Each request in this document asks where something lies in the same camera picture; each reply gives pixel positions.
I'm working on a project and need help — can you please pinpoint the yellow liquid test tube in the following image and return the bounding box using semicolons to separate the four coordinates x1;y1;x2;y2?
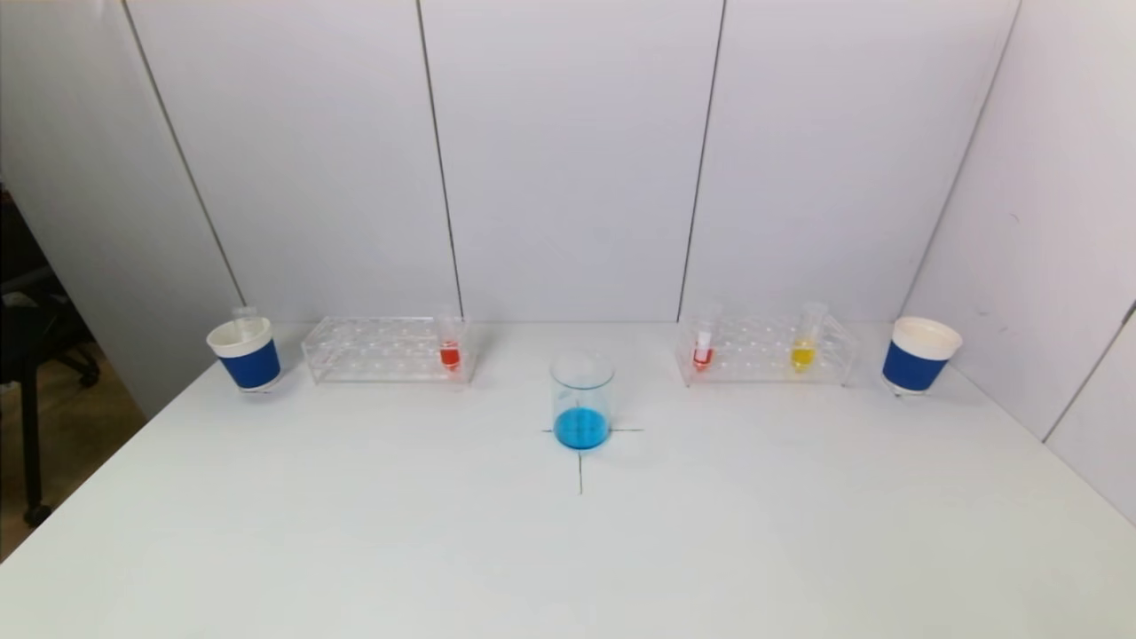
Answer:
790;301;828;372

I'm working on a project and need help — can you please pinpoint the clear glass beaker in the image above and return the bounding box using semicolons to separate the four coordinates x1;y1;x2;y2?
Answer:
549;350;616;452

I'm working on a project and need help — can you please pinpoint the red liquid test tube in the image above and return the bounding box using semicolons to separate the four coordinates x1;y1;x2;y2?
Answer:
435;306;463;374

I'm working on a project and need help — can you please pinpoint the red liquid tube white label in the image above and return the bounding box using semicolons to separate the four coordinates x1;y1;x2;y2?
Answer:
693;302;722;372

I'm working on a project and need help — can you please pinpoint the clear acrylic test tube rack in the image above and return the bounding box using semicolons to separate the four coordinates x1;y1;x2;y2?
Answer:
300;316;473;386
675;311;860;388

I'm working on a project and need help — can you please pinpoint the white paper cup blue sleeve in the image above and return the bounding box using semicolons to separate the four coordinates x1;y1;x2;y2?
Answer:
881;316;964;397
206;316;282;393

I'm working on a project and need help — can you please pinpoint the black office chair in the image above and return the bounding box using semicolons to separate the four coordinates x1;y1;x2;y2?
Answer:
0;182;101;529

